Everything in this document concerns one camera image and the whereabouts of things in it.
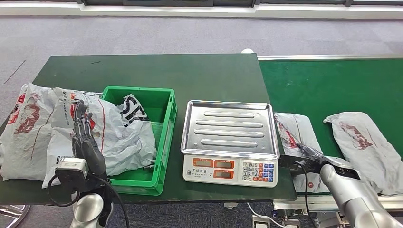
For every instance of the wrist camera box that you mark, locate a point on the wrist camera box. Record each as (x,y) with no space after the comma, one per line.
(72,170)
(289,162)

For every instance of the grey parcel black-red print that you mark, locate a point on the grey parcel black-red print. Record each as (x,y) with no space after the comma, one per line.
(126,141)

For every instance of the grey parcel bright red print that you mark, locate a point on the grey parcel bright red print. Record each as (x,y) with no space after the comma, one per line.
(296,129)

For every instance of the grey parcel black letters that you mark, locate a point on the grey parcel black letters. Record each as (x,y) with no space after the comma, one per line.
(96,94)

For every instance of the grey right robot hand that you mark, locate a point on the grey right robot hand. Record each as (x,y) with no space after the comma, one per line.
(311,156)

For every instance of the grey table bracket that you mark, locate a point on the grey table bracket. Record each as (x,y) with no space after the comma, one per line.
(230,206)

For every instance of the large grey red-print parcel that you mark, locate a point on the large grey red-print parcel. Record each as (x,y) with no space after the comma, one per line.
(19,148)

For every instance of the grey parcel faded red print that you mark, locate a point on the grey parcel faded red print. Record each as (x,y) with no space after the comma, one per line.
(371,157)

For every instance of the chrome chair base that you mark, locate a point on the chrome chair base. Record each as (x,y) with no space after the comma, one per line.
(12,214)

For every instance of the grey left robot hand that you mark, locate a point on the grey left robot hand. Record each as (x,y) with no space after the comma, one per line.
(88,151)

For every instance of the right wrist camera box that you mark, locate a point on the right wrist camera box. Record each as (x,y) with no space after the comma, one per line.
(289,162)

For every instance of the white round cap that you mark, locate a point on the white round cap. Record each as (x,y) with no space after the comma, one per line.
(247,51)

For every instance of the white floor socket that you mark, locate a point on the white floor socket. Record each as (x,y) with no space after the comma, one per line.
(259,224)

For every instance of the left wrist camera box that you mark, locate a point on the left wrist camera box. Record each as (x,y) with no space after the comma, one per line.
(72,170)

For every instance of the green conveyor belt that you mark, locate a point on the green conveyor belt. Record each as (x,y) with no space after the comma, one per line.
(330,81)

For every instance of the green plastic crate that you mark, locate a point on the green plastic crate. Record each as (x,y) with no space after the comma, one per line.
(167,141)

